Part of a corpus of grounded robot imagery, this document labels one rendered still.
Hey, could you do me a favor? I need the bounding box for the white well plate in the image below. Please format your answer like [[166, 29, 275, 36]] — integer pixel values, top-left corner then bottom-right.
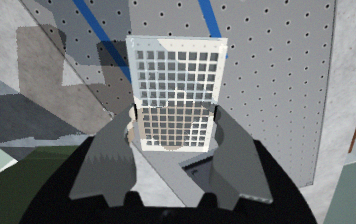
[[125, 35, 228, 152]]

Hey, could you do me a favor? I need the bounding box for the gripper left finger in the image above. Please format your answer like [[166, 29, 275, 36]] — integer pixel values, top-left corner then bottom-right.
[[19, 103, 138, 224]]

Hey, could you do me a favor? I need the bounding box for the blue rectangular tape outline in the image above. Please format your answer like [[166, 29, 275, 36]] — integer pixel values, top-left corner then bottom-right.
[[72, 0, 222, 85]]

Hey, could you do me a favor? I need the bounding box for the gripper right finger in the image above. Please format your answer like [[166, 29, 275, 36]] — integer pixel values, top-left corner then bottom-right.
[[209, 105, 318, 224]]

